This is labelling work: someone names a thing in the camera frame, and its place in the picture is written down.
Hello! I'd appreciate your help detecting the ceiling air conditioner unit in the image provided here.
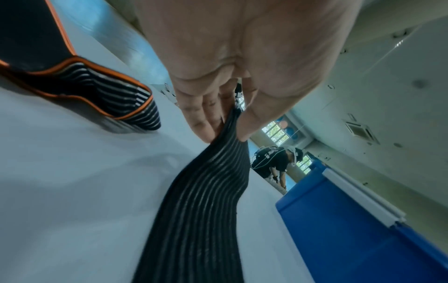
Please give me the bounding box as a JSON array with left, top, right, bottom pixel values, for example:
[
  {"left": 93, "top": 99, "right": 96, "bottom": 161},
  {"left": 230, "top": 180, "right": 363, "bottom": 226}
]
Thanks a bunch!
[{"left": 344, "top": 121, "right": 381, "bottom": 145}]

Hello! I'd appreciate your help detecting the person's left hand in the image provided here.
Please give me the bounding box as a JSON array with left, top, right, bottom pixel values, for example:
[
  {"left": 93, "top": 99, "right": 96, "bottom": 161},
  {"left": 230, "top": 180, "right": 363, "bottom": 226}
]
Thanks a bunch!
[{"left": 134, "top": 0, "right": 363, "bottom": 144}]

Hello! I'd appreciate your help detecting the row of exercise balls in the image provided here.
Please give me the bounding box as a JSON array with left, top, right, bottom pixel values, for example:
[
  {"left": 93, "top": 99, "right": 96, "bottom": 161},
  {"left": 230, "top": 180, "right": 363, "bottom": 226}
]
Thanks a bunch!
[{"left": 276, "top": 116, "right": 302, "bottom": 140}]

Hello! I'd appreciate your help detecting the barred window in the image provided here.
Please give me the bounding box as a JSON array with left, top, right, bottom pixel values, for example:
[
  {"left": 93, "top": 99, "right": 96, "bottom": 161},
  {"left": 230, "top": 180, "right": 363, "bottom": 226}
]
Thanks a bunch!
[{"left": 261, "top": 121, "right": 291, "bottom": 145}]

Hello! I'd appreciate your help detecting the black orange-trimmed wrap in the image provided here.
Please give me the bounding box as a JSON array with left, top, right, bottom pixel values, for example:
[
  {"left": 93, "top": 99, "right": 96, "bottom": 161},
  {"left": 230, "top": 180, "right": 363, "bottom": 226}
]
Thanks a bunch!
[{"left": 0, "top": 0, "right": 163, "bottom": 131}]

